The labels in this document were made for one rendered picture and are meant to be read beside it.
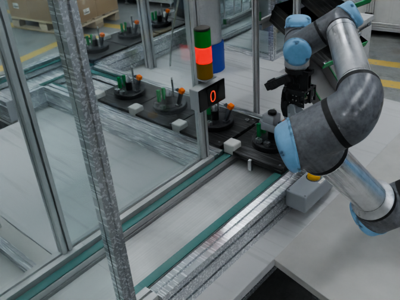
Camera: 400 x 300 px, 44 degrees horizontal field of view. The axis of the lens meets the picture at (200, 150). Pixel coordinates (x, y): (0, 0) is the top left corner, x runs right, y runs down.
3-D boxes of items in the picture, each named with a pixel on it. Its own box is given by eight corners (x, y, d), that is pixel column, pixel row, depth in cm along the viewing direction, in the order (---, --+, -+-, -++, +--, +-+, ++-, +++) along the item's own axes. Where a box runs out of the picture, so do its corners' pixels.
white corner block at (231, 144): (241, 150, 171) (241, 140, 169) (233, 156, 169) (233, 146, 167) (231, 146, 174) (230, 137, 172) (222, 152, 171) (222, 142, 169)
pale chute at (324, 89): (346, 110, 184) (354, 105, 180) (323, 122, 177) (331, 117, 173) (308, 47, 187) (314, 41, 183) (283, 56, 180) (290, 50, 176)
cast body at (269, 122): (283, 129, 167) (284, 111, 163) (276, 134, 164) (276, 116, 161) (263, 122, 172) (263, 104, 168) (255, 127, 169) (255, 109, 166)
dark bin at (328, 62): (346, 59, 174) (355, 42, 169) (322, 69, 168) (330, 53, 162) (293, 12, 185) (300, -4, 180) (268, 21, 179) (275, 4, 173)
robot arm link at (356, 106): (383, 91, 91) (344, -13, 128) (330, 119, 96) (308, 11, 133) (409, 132, 96) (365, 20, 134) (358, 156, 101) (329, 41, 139)
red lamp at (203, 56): (215, 60, 148) (215, 44, 146) (205, 65, 145) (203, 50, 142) (203, 57, 151) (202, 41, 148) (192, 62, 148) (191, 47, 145)
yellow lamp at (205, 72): (216, 75, 151) (215, 61, 148) (206, 81, 148) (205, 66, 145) (204, 72, 154) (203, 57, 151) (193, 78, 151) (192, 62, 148)
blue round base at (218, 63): (231, 66, 261) (230, 39, 253) (212, 76, 251) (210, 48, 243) (208, 61, 270) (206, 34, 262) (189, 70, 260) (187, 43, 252)
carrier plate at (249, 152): (319, 143, 172) (319, 138, 171) (281, 175, 157) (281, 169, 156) (263, 124, 186) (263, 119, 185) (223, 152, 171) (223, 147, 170)
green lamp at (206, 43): (215, 44, 145) (213, 28, 143) (203, 49, 142) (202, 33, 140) (202, 41, 148) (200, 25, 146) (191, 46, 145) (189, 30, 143)
